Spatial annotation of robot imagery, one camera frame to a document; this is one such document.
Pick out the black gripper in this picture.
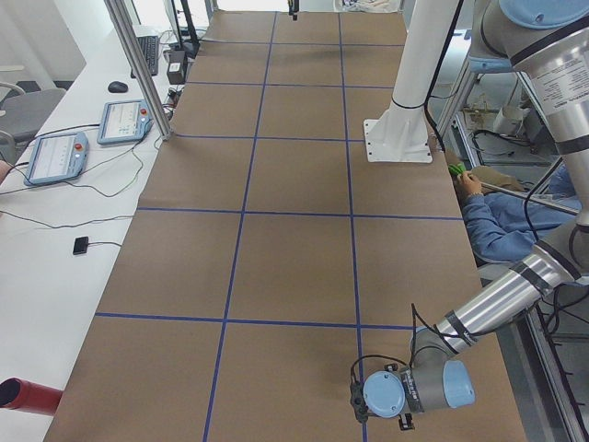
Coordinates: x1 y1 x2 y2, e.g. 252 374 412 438
350 380 369 423

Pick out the person's blue sleeve forearm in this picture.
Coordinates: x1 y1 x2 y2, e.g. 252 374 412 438
460 166 573 263

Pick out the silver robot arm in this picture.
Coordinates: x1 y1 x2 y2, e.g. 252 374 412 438
350 1 588 430

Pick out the person's hand holding green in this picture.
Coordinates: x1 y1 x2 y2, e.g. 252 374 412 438
456 171 482 199

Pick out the brown paper table mat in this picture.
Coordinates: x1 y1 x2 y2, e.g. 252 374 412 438
47 12 525 441

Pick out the green object in hand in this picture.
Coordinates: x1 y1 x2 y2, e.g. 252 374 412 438
448 163 467 177

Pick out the small black square device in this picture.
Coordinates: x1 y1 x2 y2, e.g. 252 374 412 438
73 236 89 256

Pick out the red cylinder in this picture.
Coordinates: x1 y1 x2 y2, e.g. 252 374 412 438
1 378 63 416

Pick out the far blue teach pendant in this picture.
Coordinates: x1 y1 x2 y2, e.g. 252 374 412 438
97 99 153 145

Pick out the blue teach pendant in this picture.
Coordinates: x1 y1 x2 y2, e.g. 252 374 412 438
97 99 153 145
23 132 88 187

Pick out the black box on desk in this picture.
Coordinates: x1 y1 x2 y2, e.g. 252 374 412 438
167 51 188 85

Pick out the near blue teach pendant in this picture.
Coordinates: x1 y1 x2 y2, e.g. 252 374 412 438
23 132 88 187

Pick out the black computer mouse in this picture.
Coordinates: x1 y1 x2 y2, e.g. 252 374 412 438
108 81 129 94

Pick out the black keyboard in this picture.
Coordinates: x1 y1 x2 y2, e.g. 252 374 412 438
136 35 160 76

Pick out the grey office chair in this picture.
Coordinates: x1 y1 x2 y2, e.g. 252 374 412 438
1 82 66 163

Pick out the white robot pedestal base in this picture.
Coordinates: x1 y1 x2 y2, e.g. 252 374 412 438
364 1 462 164

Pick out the aluminium frame post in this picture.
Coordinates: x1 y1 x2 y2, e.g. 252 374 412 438
104 0 172 141

